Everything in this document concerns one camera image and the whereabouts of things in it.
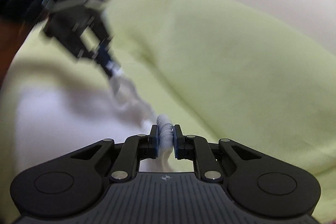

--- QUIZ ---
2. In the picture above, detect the green covered sofa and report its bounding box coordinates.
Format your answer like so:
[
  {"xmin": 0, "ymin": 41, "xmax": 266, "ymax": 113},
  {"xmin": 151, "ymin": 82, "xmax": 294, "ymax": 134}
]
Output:
[{"xmin": 1, "ymin": 0, "xmax": 335, "ymax": 223}]

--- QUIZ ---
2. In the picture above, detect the white tank top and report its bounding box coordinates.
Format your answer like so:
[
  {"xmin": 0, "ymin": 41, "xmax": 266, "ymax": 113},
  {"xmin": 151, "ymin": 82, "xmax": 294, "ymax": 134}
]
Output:
[{"xmin": 1, "ymin": 76, "xmax": 170, "ymax": 176}]

